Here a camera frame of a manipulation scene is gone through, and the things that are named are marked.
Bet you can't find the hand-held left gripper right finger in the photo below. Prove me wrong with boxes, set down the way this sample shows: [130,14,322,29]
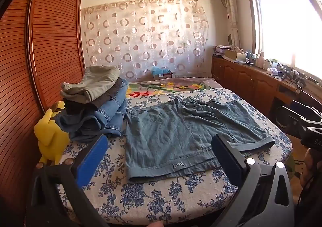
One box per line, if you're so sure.
[211,134,295,227]

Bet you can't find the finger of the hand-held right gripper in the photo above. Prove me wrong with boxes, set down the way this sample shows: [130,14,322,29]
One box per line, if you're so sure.
[292,100,322,119]
[275,105,310,140]

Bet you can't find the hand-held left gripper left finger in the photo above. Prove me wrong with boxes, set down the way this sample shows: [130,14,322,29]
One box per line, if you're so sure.
[25,134,109,227]

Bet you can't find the teal pants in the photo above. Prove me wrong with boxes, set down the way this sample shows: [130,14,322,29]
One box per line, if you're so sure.
[124,96,276,183]

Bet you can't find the dark brown folded pants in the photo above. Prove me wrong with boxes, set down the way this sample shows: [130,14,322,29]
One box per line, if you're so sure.
[63,80,126,115]

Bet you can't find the khaki folded pants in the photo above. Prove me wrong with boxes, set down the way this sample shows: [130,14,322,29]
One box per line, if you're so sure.
[60,66,121,104]

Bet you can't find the black tools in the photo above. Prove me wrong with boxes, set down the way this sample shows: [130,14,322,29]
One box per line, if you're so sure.
[282,65,306,88]

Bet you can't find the yellow plush toy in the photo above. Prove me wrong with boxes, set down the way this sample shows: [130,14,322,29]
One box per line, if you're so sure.
[34,101,71,166]

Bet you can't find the folded blue jeans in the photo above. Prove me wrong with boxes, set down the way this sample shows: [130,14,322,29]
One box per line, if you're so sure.
[55,79,129,142]

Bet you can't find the wooden cabinet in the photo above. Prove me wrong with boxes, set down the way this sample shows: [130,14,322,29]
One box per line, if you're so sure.
[211,56,322,127]

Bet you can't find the bed with blue floral sheet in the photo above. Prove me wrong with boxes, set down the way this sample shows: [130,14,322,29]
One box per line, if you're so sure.
[57,87,293,226]

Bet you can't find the flat cardboard box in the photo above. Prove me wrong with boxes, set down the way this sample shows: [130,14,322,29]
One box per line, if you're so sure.
[225,48,247,61]

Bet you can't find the wooden framed window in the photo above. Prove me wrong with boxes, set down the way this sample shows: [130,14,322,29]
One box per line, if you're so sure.
[245,0,322,79]

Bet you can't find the stack of papers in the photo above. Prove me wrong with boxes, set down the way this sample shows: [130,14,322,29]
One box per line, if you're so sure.
[213,45,233,57]

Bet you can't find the colourful floral blanket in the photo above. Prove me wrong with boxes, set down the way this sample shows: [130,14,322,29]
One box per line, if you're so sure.
[126,77,217,98]

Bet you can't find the blue plastic bag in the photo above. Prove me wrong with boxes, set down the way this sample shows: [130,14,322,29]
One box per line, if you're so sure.
[151,67,171,75]

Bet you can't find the cream window curtain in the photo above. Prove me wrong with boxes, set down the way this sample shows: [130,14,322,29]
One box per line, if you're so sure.
[221,0,240,48]

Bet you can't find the sheer circle-patterned curtain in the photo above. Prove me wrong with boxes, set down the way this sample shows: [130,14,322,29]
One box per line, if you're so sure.
[80,0,210,79]

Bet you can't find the wooden louvered wardrobe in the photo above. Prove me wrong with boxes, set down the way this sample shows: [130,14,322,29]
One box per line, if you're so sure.
[0,0,86,217]

